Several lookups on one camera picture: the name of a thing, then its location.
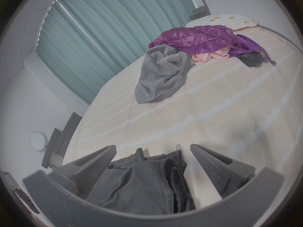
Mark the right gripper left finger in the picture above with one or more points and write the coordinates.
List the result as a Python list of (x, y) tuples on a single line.
[(92, 169)]

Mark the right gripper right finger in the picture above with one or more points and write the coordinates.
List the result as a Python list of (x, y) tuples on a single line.
[(217, 169)]

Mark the black T-shirt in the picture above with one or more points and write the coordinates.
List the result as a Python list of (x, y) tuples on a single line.
[(142, 185)]

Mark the bed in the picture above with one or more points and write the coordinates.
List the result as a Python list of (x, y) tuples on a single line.
[(213, 103)]

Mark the round white ceiling lamp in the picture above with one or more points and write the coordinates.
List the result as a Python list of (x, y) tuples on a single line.
[(37, 140)]

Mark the grey garment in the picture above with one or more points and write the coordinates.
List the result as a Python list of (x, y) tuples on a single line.
[(161, 74)]

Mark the pink garment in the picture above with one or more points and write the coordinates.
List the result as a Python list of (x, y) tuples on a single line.
[(208, 55)]

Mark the small black garment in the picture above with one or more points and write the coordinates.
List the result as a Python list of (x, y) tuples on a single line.
[(251, 59)]

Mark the purple satin garment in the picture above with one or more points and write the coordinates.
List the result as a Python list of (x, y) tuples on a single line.
[(189, 38)]

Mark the white printed pillow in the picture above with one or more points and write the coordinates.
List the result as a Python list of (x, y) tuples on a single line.
[(224, 20)]

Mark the grey bedside table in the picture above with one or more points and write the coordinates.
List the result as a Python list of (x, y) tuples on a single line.
[(198, 11)]

